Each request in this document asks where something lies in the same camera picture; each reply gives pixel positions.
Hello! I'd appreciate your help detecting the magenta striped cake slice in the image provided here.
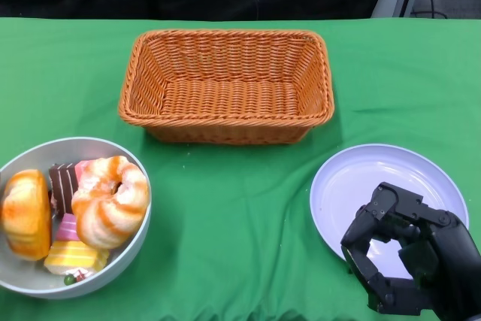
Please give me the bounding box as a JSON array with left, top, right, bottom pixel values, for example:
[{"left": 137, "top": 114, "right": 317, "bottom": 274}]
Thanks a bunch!
[{"left": 56, "top": 213, "right": 82, "bottom": 242}]

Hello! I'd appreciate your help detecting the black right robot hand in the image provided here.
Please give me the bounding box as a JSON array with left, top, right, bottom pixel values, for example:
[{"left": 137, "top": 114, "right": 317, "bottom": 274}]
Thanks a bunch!
[{"left": 340, "top": 181, "right": 481, "bottom": 318}]

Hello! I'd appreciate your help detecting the orange wicker basket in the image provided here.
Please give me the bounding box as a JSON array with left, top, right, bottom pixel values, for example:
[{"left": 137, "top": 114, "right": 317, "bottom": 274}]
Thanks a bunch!
[{"left": 117, "top": 29, "right": 335, "bottom": 146}]

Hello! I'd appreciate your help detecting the chocolate striped cake slice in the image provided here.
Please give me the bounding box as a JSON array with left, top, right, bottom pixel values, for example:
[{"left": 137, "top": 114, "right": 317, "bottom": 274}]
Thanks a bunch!
[{"left": 48, "top": 162, "right": 79, "bottom": 215}]

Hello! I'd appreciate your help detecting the grey-green bowl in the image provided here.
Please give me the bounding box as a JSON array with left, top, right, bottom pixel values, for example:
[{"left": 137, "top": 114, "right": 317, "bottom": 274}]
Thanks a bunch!
[{"left": 0, "top": 136, "right": 153, "bottom": 300}]

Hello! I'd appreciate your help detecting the oval orange bread loaf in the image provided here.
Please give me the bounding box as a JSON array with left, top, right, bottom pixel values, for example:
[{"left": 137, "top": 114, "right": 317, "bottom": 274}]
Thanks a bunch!
[{"left": 1, "top": 169, "right": 53, "bottom": 261}]

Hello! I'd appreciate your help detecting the ring-shaped swirl bread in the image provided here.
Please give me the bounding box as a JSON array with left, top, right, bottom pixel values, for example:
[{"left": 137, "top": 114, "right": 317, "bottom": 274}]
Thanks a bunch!
[{"left": 71, "top": 156, "right": 150, "bottom": 250}]

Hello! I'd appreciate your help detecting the yellow striped cake slice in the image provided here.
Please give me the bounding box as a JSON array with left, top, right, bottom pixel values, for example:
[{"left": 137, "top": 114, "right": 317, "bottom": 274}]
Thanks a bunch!
[{"left": 44, "top": 240, "right": 110, "bottom": 285}]

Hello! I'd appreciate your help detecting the lavender plate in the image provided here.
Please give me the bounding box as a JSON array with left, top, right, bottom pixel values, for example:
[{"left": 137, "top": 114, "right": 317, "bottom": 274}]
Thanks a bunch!
[{"left": 308, "top": 143, "right": 470, "bottom": 273}]

